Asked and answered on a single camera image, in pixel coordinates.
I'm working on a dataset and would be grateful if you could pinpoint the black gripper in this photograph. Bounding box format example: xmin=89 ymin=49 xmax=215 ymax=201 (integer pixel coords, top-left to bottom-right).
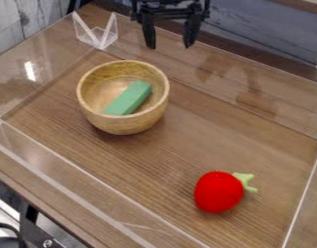
xmin=132 ymin=0 xmax=212 ymax=49

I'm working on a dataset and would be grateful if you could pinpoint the green rectangular block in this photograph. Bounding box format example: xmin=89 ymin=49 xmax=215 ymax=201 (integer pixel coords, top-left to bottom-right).
xmin=102 ymin=80 xmax=152 ymax=115

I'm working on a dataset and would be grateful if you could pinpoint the brown wooden bowl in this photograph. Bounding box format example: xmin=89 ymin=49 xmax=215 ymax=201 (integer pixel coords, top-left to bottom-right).
xmin=77 ymin=60 xmax=172 ymax=135

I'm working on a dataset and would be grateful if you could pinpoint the red plush strawberry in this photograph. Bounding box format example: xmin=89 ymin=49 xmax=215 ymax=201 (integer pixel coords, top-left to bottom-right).
xmin=193 ymin=170 xmax=259 ymax=213

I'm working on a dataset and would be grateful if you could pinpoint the clear acrylic corner bracket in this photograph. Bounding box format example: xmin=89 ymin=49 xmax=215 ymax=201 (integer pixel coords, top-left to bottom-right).
xmin=71 ymin=12 xmax=118 ymax=50

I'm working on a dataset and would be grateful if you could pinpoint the clear acrylic tray wall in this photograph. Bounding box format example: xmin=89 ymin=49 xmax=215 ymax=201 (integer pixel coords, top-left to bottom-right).
xmin=0 ymin=119 xmax=209 ymax=248

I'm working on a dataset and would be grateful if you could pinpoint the black table leg bracket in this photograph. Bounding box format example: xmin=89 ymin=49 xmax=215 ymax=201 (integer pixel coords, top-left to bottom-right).
xmin=21 ymin=204 xmax=66 ymax=248

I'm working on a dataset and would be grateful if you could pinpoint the black cable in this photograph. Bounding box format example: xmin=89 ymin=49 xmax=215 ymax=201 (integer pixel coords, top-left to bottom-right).
xmin=0 ymin=222 xmax=25 ymax=248

